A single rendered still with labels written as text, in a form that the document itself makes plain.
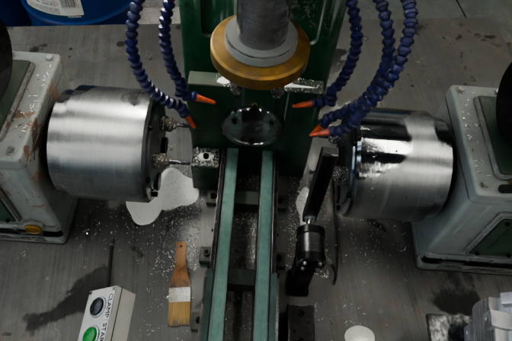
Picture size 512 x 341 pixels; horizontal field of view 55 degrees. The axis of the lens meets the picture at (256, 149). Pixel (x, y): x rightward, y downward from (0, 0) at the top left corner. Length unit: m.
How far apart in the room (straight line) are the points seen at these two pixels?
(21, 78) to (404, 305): 0.99
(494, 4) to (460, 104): 2.50
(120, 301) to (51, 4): 1.86
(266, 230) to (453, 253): 0.44
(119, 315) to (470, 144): 0.75
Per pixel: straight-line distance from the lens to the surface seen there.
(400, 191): 1.04
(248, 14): 0.82
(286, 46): 0.87
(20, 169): 1.04
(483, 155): 1.09
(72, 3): 2.53
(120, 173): 1.02
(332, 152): 0.87
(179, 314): 1.19
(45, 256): 1.31
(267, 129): 1.18
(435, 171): 1.05
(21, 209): 1.21
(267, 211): 1.17
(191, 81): 1.09
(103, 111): 1.04
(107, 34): 1.75
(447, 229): 1.16
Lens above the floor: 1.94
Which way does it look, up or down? 54 degrees down
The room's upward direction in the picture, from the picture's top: 6 degrees clockwise
